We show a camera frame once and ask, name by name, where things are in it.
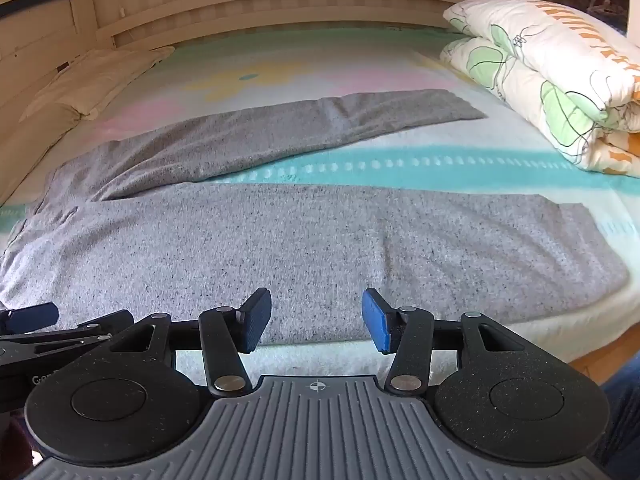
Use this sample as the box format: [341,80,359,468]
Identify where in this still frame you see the grey pants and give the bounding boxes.
[0,88,630,348]

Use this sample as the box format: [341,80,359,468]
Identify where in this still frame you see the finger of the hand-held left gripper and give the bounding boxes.
[0,302,60,332]
[0,309,135,362]

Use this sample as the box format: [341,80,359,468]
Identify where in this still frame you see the cream wooden bed headboard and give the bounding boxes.
[0,0,568,63]

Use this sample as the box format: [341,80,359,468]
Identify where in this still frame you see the white pole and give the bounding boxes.
[620,0,640,43]

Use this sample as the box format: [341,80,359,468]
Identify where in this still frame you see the pastel floral bed sheet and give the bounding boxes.
[0,25,640,380]

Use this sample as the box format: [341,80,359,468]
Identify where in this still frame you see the person's leg in blue jeans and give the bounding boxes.
[597,355,640,468]

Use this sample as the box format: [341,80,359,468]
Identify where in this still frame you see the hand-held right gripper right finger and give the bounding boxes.
[361,287,528,395]

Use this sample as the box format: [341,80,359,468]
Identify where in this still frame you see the folded leaf print quilt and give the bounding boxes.
[440,0,640,179]

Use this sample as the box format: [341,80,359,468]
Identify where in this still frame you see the cream pillow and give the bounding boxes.
[19,46,176,123]

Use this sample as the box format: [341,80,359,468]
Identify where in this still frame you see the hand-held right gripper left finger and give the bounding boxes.
[106,287,273,395]

